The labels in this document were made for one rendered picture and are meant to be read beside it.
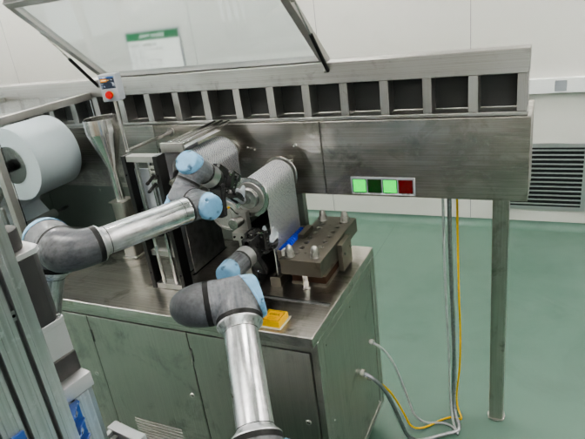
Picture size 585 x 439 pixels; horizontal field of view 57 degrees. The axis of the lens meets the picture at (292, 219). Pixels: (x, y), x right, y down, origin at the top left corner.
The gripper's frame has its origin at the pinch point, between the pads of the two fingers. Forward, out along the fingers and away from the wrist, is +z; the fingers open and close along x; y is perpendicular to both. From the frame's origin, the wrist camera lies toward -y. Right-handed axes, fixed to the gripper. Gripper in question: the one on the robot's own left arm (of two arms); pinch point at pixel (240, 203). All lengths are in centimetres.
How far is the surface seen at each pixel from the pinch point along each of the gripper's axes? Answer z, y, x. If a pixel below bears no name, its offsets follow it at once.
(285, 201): 18.5, 6.9, -8.4
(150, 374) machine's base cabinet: 25, -65, 41
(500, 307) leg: 81, -16, -83
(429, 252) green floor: 244, 41, -21
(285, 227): 22.4, -2.3, -8.3
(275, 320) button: 3.6, -38.3, -19.6
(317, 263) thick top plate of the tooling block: 13.9, -16.5, -26.9
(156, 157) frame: -19.3, 9.5, 25.0
